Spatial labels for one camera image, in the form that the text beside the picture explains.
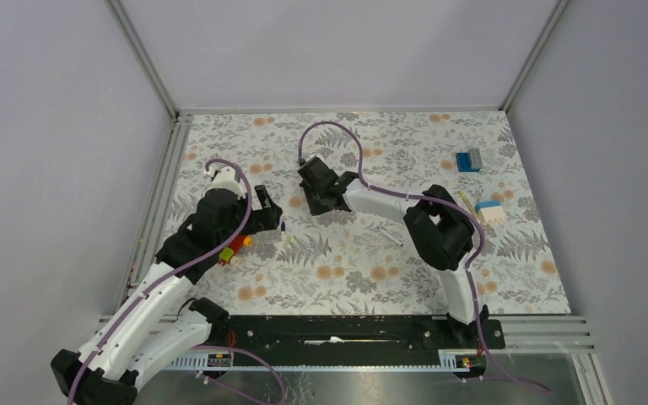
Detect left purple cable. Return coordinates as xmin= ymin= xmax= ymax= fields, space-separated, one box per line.
xmin=65 ymin=159 xmax=287 ymax=405

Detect blue white eraser block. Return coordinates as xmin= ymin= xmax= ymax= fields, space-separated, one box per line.
xmin=474 ymin=200 xmax=507 ymax=224

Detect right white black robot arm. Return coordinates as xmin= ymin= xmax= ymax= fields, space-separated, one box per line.
xmin=297 ymin=155 xmax=484 ymax=348

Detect blue grey toy blocks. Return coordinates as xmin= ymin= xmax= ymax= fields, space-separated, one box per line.
xmin=456 ymin=148 xmax=483 ymax=173

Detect purple cable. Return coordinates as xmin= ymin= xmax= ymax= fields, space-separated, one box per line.
xmin=65 ymin=159 xmax=287 ymax=405
xmin=297 ymin=120 xmax=554 ymax=398

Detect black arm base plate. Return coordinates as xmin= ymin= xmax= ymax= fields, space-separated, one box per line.
xmin=205 ymin=315 xmax=506 ymax=365

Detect floral patterned table mat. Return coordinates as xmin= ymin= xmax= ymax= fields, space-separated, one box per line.
xmin=163 ymin=111 xmax=570 ymax=315

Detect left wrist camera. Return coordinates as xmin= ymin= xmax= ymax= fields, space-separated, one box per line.
xmin=212 ymin=167 xmax=246 ymax=198

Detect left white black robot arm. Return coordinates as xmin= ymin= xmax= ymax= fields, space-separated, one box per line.
xmin=51 ymin=185 xmax=283 ymax=404

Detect red yellow green toy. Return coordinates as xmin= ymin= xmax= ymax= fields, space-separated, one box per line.
xmin=219 ymin=235 xmax=252 ymax=266

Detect white slotted cable duct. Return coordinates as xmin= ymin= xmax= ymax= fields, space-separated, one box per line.
xmin=164 ymin=351 xmax=471 ymax=373

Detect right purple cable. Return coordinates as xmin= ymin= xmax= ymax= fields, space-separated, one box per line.
xmin=297 ymin=120 xmax=554 ymax=398

